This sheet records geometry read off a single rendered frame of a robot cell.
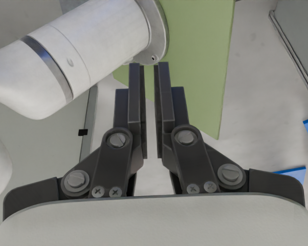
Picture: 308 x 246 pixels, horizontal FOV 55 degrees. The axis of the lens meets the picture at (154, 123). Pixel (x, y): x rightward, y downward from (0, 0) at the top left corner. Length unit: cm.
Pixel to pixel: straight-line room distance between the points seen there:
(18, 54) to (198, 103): 32
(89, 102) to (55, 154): 43
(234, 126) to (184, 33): 206
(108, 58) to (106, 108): 176
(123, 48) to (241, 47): 151
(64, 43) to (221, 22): 22
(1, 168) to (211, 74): 35
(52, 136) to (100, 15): 143
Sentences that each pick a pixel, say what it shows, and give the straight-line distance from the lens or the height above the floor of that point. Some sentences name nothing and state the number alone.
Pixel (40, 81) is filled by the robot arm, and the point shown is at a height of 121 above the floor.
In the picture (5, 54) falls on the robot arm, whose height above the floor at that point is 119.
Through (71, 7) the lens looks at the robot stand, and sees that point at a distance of 69.
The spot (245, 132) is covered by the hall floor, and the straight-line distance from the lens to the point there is 261.
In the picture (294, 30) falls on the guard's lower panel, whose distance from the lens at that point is 162.
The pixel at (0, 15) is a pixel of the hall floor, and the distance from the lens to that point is 191.
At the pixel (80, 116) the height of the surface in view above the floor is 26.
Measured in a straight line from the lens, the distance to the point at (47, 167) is 175.
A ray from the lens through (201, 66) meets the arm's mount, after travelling 51.
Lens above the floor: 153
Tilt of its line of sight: 40 degrees down
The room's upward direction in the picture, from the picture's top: 177 degrees clockwise
